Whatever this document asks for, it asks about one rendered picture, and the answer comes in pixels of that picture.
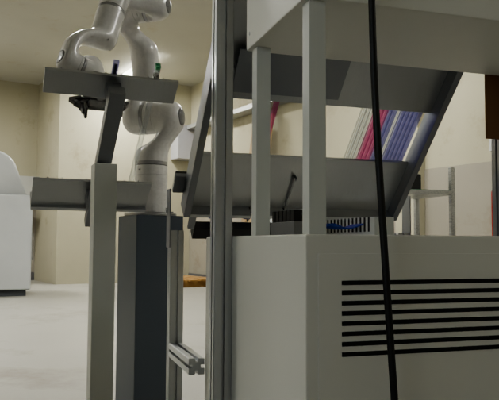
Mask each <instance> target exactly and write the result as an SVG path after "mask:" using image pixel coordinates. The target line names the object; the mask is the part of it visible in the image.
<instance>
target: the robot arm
mask: <svg viewBox="0 0 499 400"><path fill-rule="evenodd" d="M170 13H171V1H170V0H100V1H99V3H98V8H97V11H96V14H95V16H94V21H93V25H92V27H91V29H82V30H79V31H77V32H75V33H73V34H71V35H70V36H69V37H68V38H67V39H66V40H65V41H64V42H63V45H62V47H61V49H60V51H59V55H58V57H57V61H56V67H57V68H63V69H71V70H78V69H79V71H94V72H101V73H105V70H104V67H103V65H102V62H101V60H100V59H99V58H98V57H96V56H82V55H80V54H79V47H80V46H87V47H90V48H95V49H98V50H101V51H106V52H108V51H111V50H112V49H114V47H115V45H116V43H117V40H118V37H119V34H121V35H122V36H123V37H124V39H125V40H126V42H127V44H128V46H129V50H130V56H131V62H132V76H140V77H148V76H149V78H152V77H153V73H154V70H155V64H156V63H159V53H158V49H157V47H156V45H155V43H154V42H153V41H152V40H151V39H150V38H148V37H147V36H145V35H144V34H143V33H142V32H141V31H140V29H139V24H140V23H148V22H157V21H162V20H164V19H166V18H167V17H168V16H169V15H170ZM68 101H69V102H70V103H71V104H73V106H75V107H77V108H79V111H81V114H83V116H84V118H87V112H88V110H97V111H104V109H105V105H106V98H100V97H91V96H82V95H77V96H72V97H69V100H68ZM146 104H147V102H145V101H135V100H127V102H126V101H125V103H124V107H123V111H122V115H121V116H122V122H123V125H124V127H125V129H126V130H127V131H128V132H129V133H132V134H135V135H139V134H140V128H141V124H142V121H143V117H144V111H145V107H146ZM185 120H186V119H185V113H184V110H183V108H182V107H181V106H180V105H179V104H178V103H177V102H174V103H173V104H170V103H162V102H153V103H152V109H151V113H150V116H149V120H148V126H147V129H146V133H145V135H148V134H156V135H155V137H154V138H153V139H152V140H151V141H150V142H148V143H147V144H145V145H143V146H142V149H141V153H140V158H139V162H138V165H137V169H136V175H135V181H138V180H139V182H152V186H151V189H150V192H149V196H148V200H147V204H146V207H145V208H146V211H145V213H144V212H134V213H131V212H128V213H125V216H130V215H159V216H167V214H166V213H165V209H166V208H167V163H168V152H169V149H170V146H171V145H172V143H173V142H174V140H175V139H176V138H177V136H178V135H179V134H180V133H181V131H182V129H183V127H184V125H185Z"/></svg>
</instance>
